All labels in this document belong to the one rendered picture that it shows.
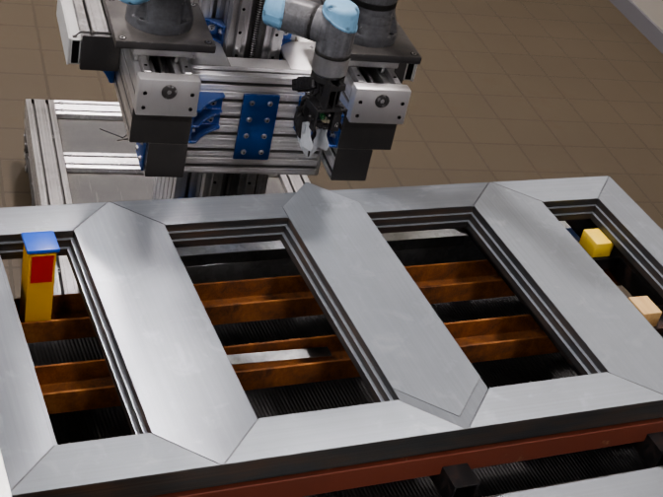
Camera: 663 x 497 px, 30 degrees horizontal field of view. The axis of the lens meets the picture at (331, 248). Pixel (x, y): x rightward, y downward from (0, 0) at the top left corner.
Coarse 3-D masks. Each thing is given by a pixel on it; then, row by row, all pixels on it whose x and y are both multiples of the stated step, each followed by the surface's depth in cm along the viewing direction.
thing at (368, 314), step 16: (352, 304) 235; (368, 304) 236; (384, 304) 237; (400, 304) 238; (416, 304) 239; (352, 320) 231; (368, 320) 232; (384, 320) 233; (400, 320) 234; (416, 320) 235; (432, 320) 236
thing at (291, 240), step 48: (0, 240) 232; (192, 240) 248; (240, 240) 252; (288, 240) 254; (480, 240) 270; (624, 240) 279; (96, 288) 224; (528, 288) 255; (576, 336) 242; (384, 384) 220; (480, 384) 223; (144, 432) 199; (480, 432) 214; (528, 432) 220; (144, 480) 189; (192, 480) 194; (240, 480) 198
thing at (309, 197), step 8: (296, 192) 264; (304, 192) 264; (312, 192) 265; (320, 192) 266; (328, 192) 266; (288, 200) 261; (296, 200) 261; (304, 200) 262; (312, 200) 262; (320, 200) 263; (328, 200) 264; (336, 200) 264; (344, 200) 265; (352, 200) 266
